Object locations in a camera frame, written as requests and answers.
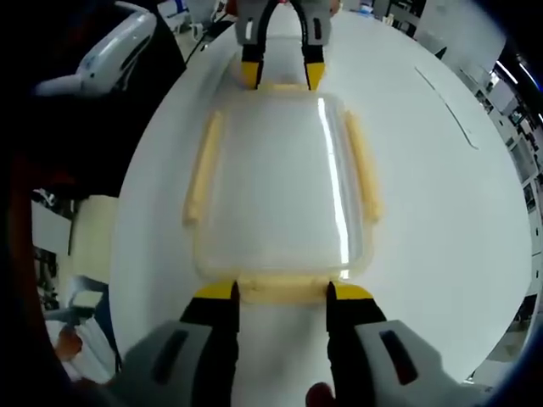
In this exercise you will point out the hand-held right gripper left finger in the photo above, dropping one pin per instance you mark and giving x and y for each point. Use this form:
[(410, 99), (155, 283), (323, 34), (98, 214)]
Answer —
[(212, 339)]

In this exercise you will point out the clear storage lid yellow latches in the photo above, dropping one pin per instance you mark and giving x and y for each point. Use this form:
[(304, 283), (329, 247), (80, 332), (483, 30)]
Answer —
[(280, 191)]

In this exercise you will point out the person's dark clothing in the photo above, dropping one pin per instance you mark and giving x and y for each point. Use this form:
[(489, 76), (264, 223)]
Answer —
[(140, 127)]

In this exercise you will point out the white worn device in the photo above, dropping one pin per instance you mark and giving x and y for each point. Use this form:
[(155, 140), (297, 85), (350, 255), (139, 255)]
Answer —
[(119, 46)]

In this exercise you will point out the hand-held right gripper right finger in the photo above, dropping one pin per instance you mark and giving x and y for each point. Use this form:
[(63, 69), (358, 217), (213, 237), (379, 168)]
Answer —
[(356, 339)]

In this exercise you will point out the white neighbouring desk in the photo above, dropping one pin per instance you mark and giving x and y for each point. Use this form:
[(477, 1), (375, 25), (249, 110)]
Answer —
[(91, 237)]

